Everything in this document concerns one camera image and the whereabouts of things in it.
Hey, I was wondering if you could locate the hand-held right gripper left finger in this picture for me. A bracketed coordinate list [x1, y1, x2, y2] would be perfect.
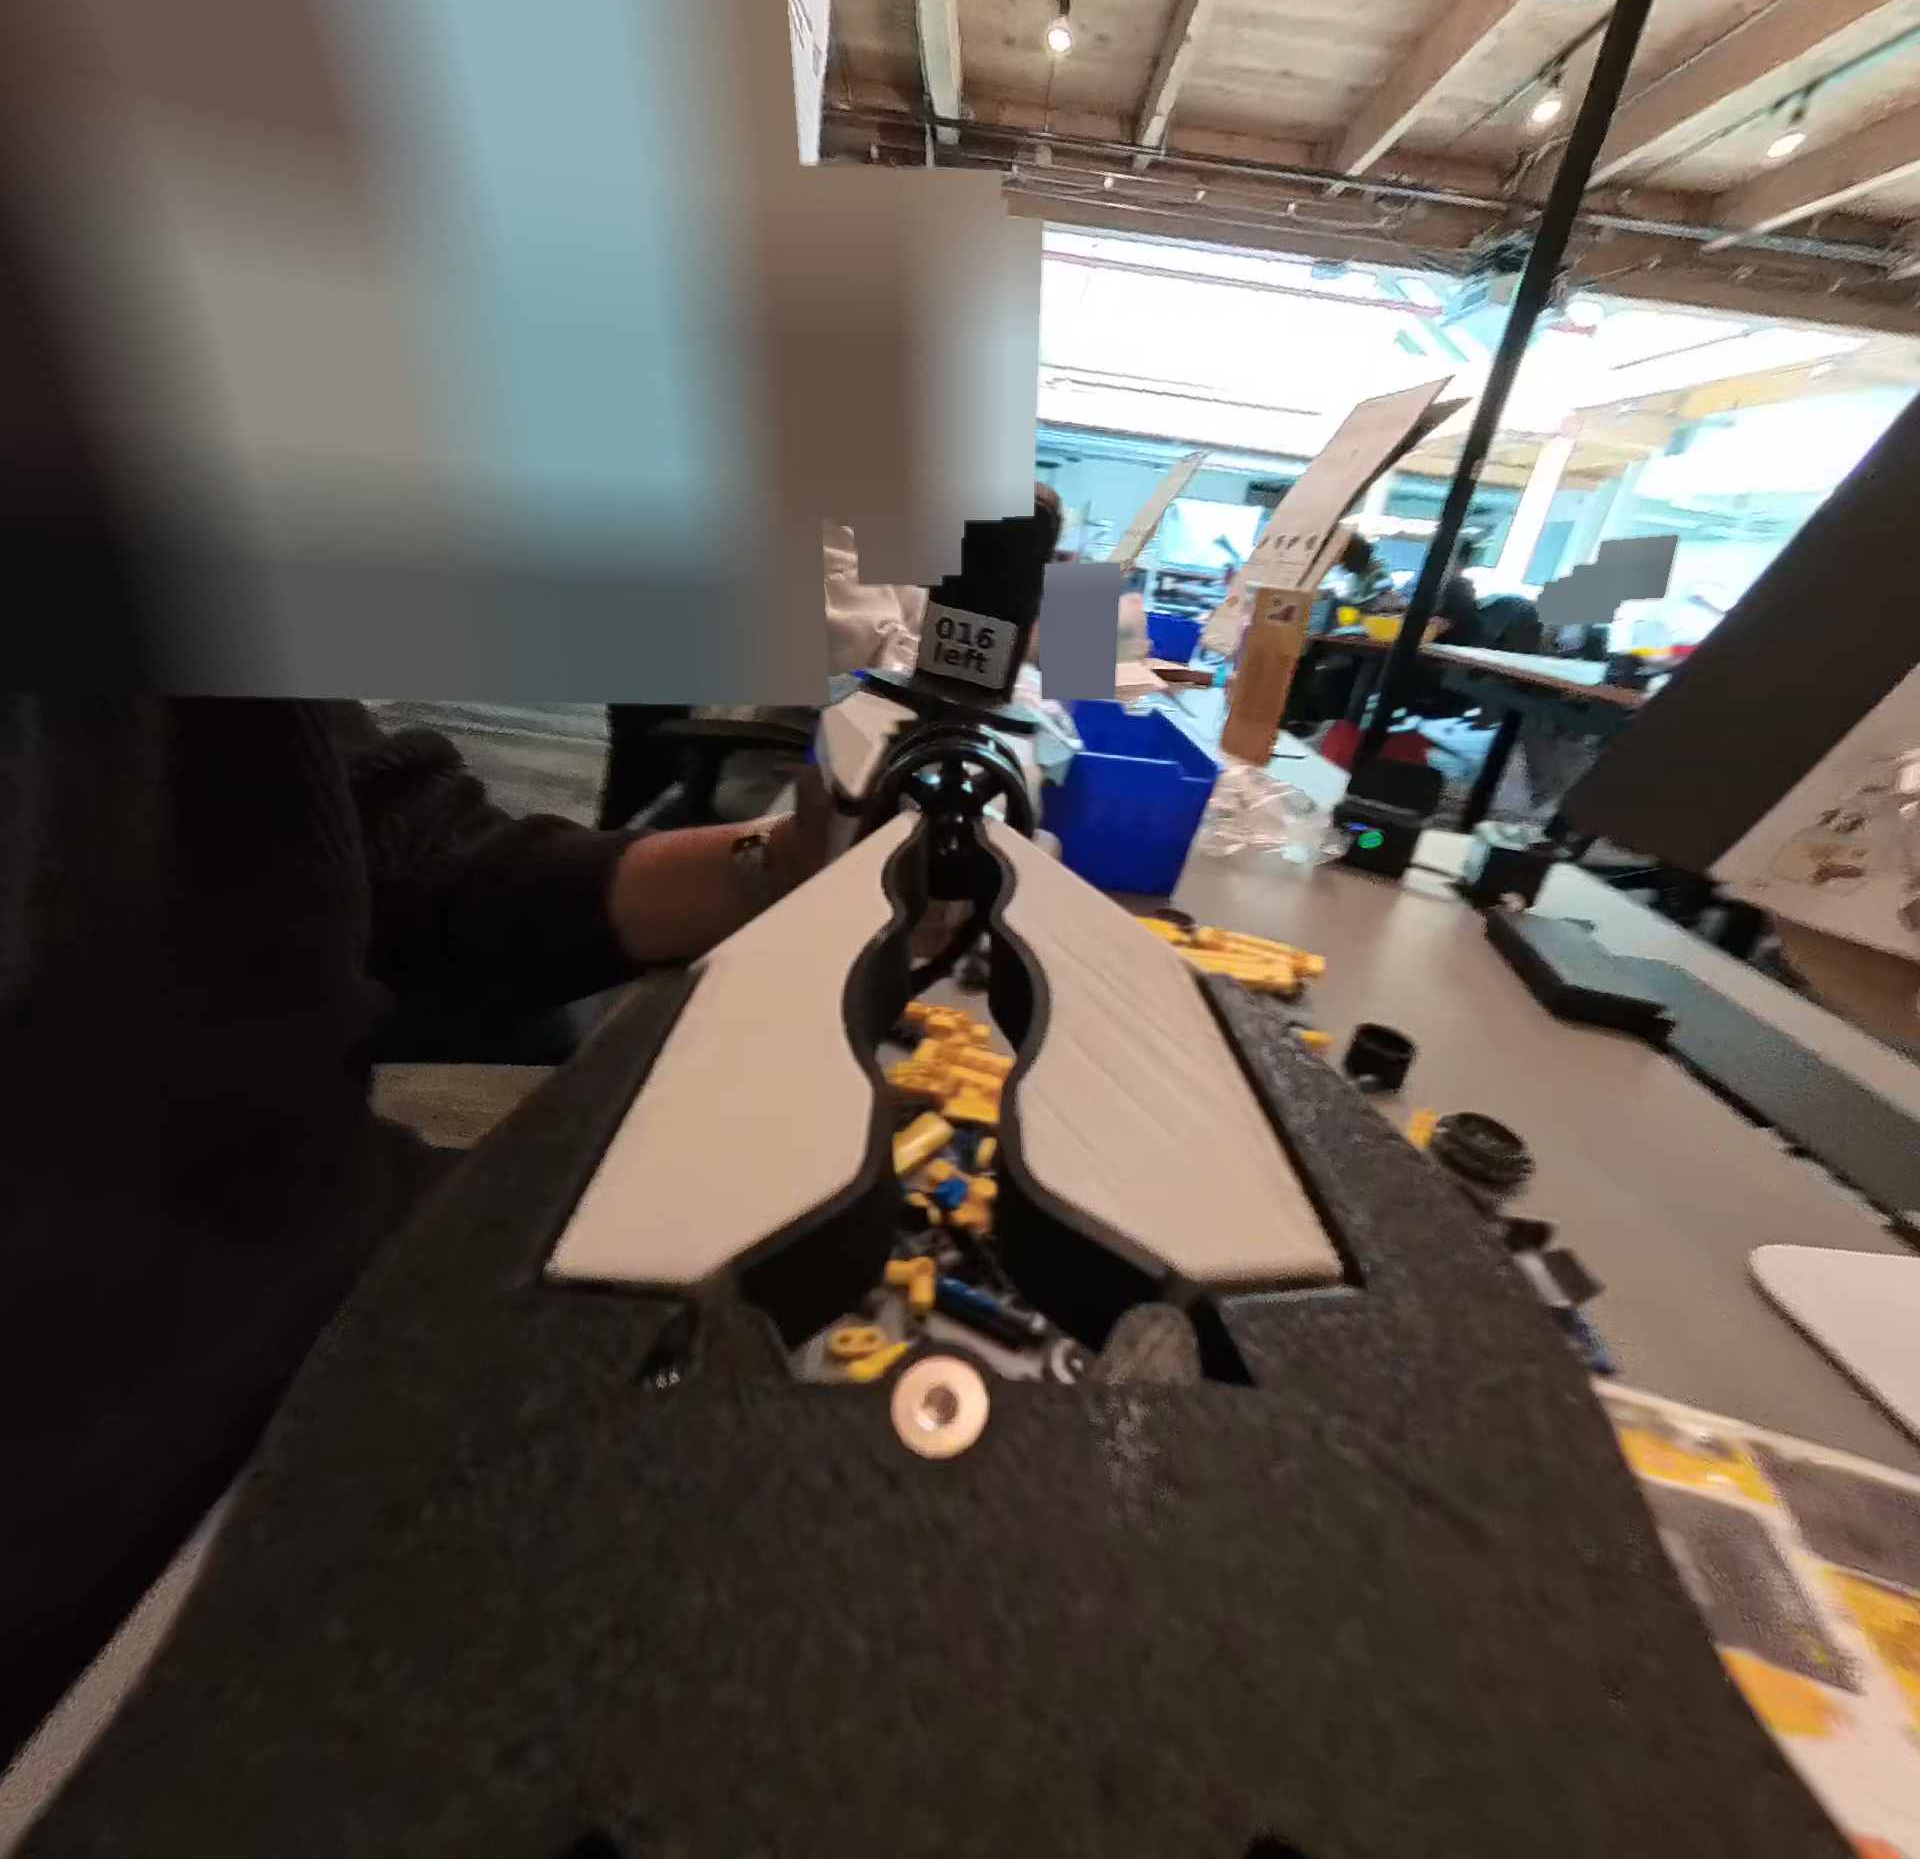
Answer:
[543, 808, 921, 1348]

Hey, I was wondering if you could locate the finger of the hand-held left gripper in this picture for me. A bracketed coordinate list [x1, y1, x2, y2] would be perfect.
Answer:
[818, 705, 905, 812]
[991, 741, 1062, 843]

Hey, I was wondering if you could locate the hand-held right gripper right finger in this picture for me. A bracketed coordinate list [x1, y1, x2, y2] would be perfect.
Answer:
[977, 820, 1347, 1351]

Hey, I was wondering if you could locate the black toy wheel rim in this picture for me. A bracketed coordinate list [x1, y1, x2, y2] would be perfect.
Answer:
[1432, 1113, 1538, 1195]
[885, 729, 1042, 847]

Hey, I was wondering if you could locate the person's left forearm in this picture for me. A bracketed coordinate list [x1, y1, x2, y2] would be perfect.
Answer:
[609, 820, 792, 976]

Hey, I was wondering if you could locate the person's left hand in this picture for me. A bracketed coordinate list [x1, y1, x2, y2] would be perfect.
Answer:
[782, 792, 885, 914]

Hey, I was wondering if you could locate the blue plastic bin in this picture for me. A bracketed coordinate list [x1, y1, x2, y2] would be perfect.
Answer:
[1042, 697, 1226, 903]

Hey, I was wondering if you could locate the black office chair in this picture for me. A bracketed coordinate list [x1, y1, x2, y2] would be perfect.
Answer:
[598, 705, 826, 834]

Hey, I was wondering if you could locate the small cardboard sign board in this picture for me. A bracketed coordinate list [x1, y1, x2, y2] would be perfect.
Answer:
[1114, 452, 1210, 564]

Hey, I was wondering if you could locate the long yellow toy beam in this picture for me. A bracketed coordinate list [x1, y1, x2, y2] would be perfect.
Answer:
[1164, 918, 1331, 990]

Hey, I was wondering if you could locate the pile of toy brick pieces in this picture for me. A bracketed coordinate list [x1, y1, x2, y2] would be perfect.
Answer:
[830, 905, 1615, 1382]

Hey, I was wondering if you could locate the brown cardboard box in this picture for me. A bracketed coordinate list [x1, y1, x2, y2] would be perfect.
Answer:
[1221, 582, 1319, 769]

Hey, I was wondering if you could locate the large cardboard sign board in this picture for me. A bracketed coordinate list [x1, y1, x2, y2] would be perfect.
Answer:
[1253, 376, 1478, 589]

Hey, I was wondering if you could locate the black device green light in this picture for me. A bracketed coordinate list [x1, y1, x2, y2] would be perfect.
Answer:
[1334, 797, 1444, 882]

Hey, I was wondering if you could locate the black power adapter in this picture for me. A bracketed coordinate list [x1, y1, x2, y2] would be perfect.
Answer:
[1463, 823, 1571, 908]

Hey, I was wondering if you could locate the black flat bar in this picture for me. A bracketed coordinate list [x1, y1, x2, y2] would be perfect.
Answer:
[1486, 905, 1680, 1026]

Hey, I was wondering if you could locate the wooden desk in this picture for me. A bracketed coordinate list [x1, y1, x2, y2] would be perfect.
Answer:
[1308, 622, 1653, 843]

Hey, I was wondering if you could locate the black metal pole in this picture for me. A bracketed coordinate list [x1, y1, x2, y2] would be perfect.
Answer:
[1357, 0, 1795, 797]

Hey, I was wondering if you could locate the dark grey flat board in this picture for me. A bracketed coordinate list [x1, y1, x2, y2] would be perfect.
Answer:
[1656, 960, 1920, 1218]

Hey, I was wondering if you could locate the toy instruction booklet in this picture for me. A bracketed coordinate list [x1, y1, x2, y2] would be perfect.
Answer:
[1711, 714, 1920, 944]

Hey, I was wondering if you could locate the toy sticker sheet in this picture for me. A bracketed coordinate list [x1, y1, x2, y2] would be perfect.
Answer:
[1597, 1382, 1920, 1859]

